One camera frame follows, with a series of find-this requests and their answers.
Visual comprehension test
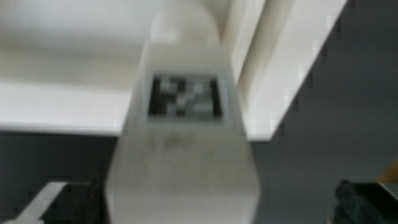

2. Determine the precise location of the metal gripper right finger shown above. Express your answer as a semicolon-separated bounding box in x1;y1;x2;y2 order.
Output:
334;180;398;224

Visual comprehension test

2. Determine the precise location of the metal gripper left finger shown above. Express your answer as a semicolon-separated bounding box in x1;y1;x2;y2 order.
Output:
7;181;110;224

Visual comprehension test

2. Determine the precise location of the white leg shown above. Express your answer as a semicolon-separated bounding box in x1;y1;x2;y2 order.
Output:
105;1;262;224

